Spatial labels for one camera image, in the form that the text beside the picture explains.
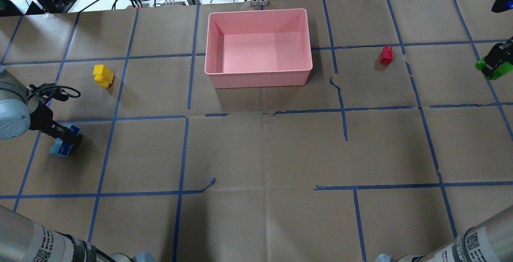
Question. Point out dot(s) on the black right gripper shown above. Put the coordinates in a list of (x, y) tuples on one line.
[(498, 55)]

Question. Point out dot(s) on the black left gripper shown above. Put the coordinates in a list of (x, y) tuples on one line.
[(40, 119)]

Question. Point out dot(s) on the blue block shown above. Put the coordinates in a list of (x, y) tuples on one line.
[(65, 149)]

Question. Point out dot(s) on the green block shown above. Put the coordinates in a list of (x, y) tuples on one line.
[(494, 68)]

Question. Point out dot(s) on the yellow block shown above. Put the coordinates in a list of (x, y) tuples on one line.
[(103, 76)]

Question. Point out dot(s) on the red block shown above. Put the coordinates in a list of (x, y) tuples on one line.
[(387, 55)]

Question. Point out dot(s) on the pink plastic box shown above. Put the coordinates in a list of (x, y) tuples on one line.
[(261, 48)]

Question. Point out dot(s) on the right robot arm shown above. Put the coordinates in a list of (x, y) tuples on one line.
[(458, 54)]

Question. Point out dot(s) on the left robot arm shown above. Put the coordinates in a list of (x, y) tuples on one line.
[(21, 109)]

